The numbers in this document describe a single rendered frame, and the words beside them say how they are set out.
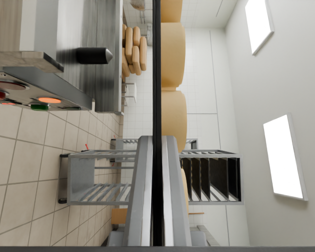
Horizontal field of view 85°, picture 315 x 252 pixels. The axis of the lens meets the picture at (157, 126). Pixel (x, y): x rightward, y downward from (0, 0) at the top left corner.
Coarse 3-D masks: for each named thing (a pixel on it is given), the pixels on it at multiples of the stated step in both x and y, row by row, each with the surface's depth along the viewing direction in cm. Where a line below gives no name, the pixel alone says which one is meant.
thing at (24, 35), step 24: (0, 0) 14; (24, 0) 14; (48, 0) 15; (0, 24) 14; (24, 24) 14; (48, 24) 15; (0, 48) 14; (24, 48) 14; (48, 48) 15; (48, 72) 16
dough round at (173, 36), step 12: (168, 24) 13; (180, 24) 13; (168, 36) 12; (180, 36) 12; (168, 48) 12; (180, 48) 12; (168, 60) 12; (180, 60) 12; (168, 72) 13; (180, 72) 13; (168, 84) 14
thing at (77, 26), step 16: (64, 0) 29; (80, 0) 35; (96, 0) 44; (64, 16) 29; (80, 16) 35; (96, 16) 44; (64, 32) 29; (80, 32) 35; (96, 32) 44; (64, 48) 29; (80, 48) 33; (96, 48) 33; (64, 64) 29; (80, 64) 35; (80, 80) 35
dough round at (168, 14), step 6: (162, 0) 13; (168, 0) 13; (174, 0) 13; (180, 0) 14; (162, 6) 14; (168, 6) 14; (174, 6) 14; (180, 6) 14; (162, 12) 14; (168, 12) 14; (174, 12) 14; (180, 12) 14; (162, 18) 14; (168, 18) 14; (174, 18) 14
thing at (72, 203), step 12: (72, 204) 164; (84, 204) 164; (96, 204) 164; (108, 204) 164; (120, 204) 164; (192, 204) 164; (204, 204) 164; (216, 204) 164; (228, 204) 164; (240, 204) 163
